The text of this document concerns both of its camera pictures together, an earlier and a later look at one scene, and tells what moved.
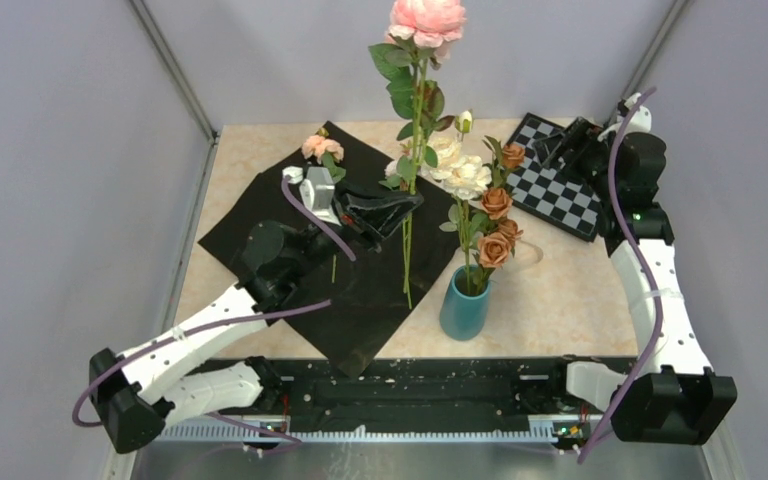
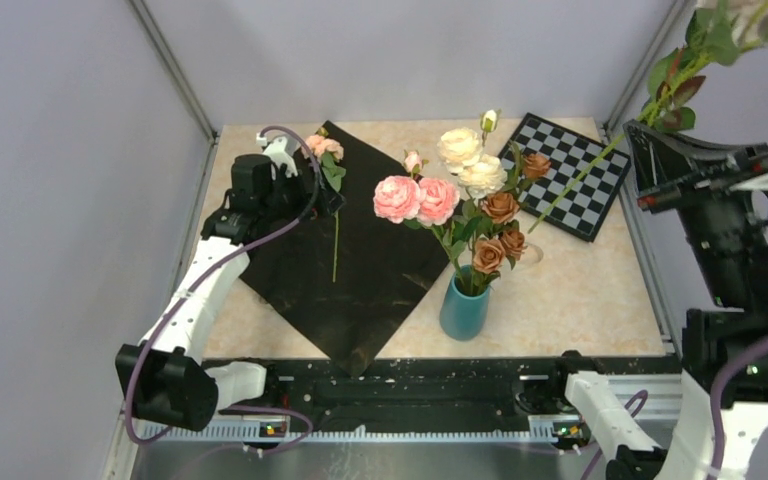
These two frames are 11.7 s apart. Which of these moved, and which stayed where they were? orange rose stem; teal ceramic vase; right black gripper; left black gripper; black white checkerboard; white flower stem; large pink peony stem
Moved: large pink peony stem; right black gripper; orange rose stem; left black gripper; white flower stem
Stayed: black white checkerboard; teal ceramic vase
